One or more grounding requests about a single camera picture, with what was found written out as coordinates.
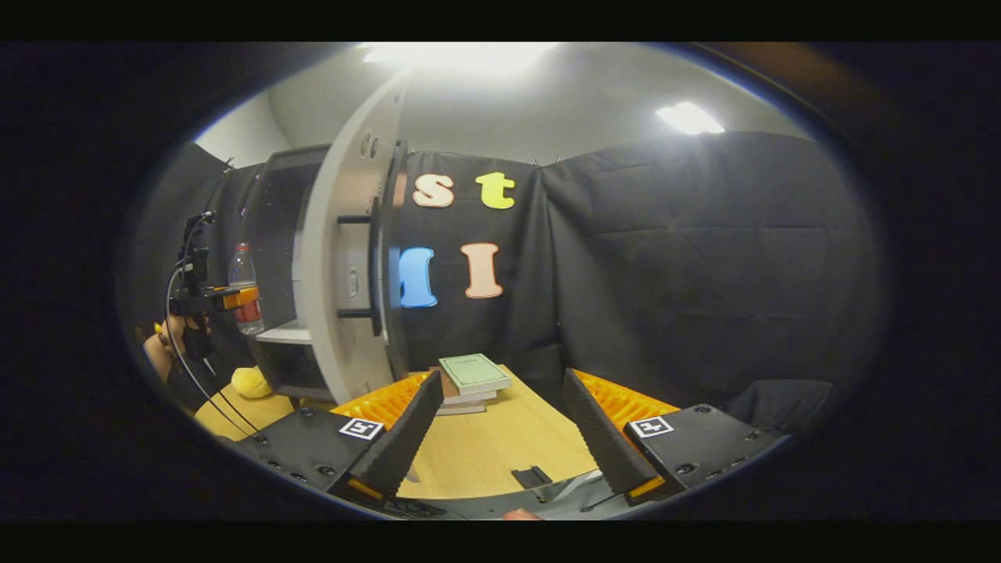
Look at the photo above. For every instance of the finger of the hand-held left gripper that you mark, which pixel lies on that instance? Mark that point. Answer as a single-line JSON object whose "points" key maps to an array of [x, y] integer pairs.
{"points": [[235, 299]]}

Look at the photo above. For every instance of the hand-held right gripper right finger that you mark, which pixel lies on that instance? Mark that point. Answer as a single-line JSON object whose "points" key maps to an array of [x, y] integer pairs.
{"points": [[598, 438]]}

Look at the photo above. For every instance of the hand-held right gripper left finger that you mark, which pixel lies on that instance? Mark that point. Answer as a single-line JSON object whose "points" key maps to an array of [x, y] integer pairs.
{"points": [[399, 446]]}

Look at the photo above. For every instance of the clear plastic bottle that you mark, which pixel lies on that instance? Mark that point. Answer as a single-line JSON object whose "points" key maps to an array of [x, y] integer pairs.
{"points": [[244, 274]]}

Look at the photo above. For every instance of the dark square coaster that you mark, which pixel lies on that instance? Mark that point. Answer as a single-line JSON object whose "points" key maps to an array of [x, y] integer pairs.
{"points": [[532, 477]]}

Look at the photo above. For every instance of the white book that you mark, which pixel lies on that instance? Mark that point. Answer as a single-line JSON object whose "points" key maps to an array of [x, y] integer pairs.
{"points": [[461, 407]]}

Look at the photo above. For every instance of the yellow round object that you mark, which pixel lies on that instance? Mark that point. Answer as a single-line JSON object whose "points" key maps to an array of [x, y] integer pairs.
{"points": [[250, 383]]}

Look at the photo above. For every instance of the green book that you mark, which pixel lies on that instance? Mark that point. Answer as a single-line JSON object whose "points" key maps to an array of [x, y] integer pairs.
{"points": [[473, 371]]}

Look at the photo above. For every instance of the black backdrop cloth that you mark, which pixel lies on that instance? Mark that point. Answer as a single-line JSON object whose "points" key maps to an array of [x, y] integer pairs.
{"points": [[704, 274]]}

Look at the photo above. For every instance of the small ceiling light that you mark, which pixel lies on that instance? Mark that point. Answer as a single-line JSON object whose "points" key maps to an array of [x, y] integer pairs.
{"points": [[688, 119]]}

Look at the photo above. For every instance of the large ceiling light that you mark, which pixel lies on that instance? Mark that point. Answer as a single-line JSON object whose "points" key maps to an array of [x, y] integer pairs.
{"points": [[461, 55]]}

